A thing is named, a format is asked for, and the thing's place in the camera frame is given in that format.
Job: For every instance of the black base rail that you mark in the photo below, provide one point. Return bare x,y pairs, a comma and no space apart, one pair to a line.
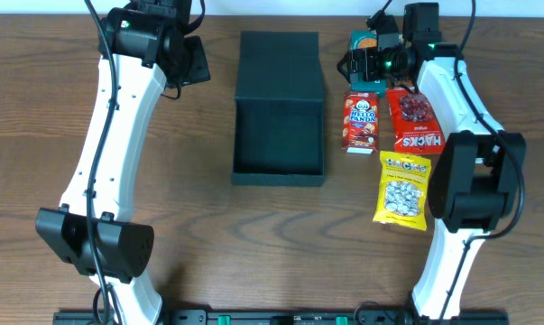
364,317

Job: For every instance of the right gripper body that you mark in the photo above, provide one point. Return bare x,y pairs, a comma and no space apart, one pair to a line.
355,66

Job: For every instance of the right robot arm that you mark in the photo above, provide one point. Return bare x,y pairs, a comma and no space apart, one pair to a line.
477,190

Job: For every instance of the red Hello Panda box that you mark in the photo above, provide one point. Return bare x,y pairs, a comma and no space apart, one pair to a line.
361,123

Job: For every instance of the red Hacks candy bag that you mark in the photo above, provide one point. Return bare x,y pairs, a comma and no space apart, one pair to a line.
415,126

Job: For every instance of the teal Chunkies cookie box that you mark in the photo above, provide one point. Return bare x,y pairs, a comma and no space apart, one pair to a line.
361,40

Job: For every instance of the yellow Hacks candy bag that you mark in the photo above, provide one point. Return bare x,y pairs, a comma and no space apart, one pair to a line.
403,190

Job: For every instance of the dark green gift box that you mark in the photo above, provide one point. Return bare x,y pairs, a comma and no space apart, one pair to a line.
280,106

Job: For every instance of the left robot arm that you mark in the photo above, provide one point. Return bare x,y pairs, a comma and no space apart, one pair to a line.
147,48

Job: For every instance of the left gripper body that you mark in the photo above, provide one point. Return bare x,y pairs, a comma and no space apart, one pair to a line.
198,60

